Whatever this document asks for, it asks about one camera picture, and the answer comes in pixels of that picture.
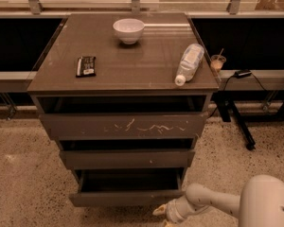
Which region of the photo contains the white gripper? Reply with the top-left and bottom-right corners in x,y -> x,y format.
152,196 -> 195,227

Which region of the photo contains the grey bottom drawer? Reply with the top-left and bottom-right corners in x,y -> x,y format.
69,168 -> 183,207

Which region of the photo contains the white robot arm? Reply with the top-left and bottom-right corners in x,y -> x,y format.
152,175 -> 284,227

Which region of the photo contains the grey middle drawer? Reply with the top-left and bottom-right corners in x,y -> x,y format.
60,148 -> 195,169

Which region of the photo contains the scratched grey top drawer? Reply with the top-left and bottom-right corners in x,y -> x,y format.
40,113 -> 207,140

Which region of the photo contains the grey drawer cabinet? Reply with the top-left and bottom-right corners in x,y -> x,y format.
27,12 -> 220,187

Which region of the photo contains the black metal stand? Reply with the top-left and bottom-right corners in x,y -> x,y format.
213,92 -> 256,150

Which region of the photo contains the black power adapter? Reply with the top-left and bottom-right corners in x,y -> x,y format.
234,69 -> 252,79

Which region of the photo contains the clear plastic water bottle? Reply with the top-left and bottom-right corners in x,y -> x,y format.
174,44 -> 204,86

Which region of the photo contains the plastic cup with stick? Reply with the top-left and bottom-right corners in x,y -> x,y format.
210,49 -> 226,73

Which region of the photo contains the black snack bar wrapper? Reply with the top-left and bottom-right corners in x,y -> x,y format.
76,56 -> 96,78

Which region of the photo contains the white ceramic bowl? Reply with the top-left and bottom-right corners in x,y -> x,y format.
113,19 -> 145,44

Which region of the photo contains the black cable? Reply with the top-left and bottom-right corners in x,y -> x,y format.
209,73 -> 269,118

